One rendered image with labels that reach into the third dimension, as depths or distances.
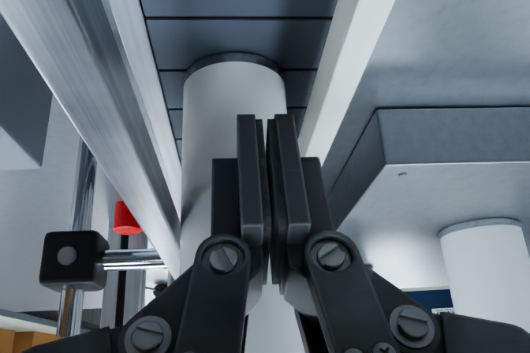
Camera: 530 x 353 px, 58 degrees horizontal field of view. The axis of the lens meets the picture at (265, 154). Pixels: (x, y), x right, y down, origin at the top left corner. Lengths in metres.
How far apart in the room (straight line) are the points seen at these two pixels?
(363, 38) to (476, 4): 0.15
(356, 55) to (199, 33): 0.07
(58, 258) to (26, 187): 0.29
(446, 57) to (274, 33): 0.16
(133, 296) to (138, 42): 0.45
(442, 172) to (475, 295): 0.19
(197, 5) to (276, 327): 0.13
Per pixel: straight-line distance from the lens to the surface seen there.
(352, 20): 0.16
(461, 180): 0.43
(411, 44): 0.33
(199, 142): 0.21
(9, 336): 2.88
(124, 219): 0.57
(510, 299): 0.56
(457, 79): 0.38
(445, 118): 0.41
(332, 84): 0.19
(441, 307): 0.78
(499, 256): 0.57
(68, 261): 0.28
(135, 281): 0.64
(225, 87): 0.22
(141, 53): 0.24
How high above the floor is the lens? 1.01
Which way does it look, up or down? 24 degrees down
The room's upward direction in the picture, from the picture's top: 177 degrees clockwise
